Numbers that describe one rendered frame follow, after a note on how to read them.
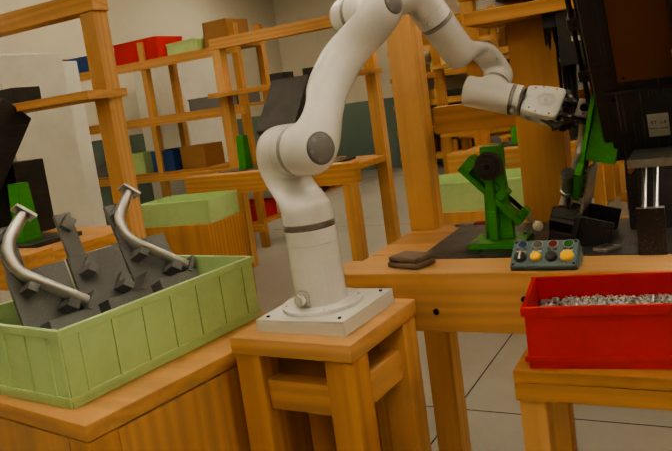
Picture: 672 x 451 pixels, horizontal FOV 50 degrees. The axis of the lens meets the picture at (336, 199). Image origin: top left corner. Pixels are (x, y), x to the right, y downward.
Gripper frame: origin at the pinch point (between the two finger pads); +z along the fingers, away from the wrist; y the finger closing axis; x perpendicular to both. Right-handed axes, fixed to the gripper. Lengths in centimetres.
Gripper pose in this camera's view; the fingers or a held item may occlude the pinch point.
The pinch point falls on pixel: (581, 113)
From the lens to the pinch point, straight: 200.0
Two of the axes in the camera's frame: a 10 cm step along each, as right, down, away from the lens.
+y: 4.0, -8.2, 4.2
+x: 2.0, 5.2, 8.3
